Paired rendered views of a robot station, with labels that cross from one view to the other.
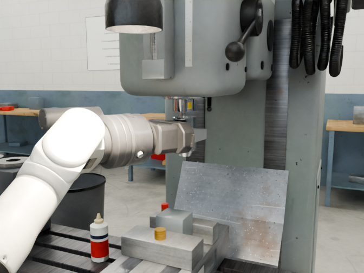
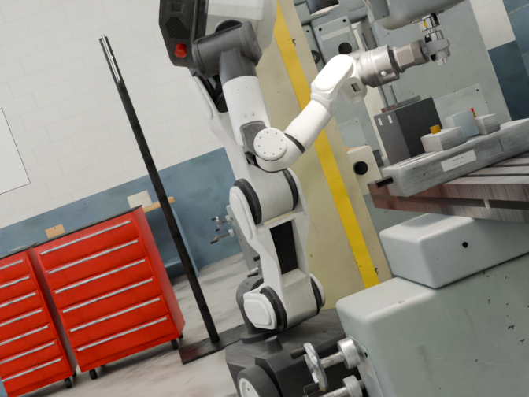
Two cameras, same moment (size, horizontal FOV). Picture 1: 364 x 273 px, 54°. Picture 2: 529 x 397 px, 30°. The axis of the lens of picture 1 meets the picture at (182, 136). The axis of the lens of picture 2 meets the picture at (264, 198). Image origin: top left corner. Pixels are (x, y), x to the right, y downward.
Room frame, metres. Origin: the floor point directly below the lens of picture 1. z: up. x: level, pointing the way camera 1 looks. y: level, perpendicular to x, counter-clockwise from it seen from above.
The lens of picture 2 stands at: (-0.93, -1.77, 1.18)
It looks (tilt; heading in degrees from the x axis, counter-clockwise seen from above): 4 degrees down; 60
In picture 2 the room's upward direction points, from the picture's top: 20 degrees counter-clockwise
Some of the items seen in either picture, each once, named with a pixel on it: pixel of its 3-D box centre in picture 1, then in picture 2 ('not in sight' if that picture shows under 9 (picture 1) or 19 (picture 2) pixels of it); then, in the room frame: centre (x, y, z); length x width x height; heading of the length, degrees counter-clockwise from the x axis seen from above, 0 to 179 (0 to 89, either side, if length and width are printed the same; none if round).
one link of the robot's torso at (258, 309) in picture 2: not in sight; (284, 300); (0.54, 0.85, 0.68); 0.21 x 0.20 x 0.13; 81
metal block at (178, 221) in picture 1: (174, 227); (461, 125); (0.70, 0.02, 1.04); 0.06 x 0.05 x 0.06; 66
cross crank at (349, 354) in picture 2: not in sight; (329, 361); (0.23, 0.19, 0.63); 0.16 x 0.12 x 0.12; 157
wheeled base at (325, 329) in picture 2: not in sight; (297, 328); (0.54, 0.82, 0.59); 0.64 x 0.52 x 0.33; 81
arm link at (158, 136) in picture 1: (147, 138); (401, 60); (0.63, 0.06, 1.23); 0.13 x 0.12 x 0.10; 42
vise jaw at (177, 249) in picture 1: (162, 246); (442, 139); (0.64, 0.04, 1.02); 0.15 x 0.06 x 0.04; 66
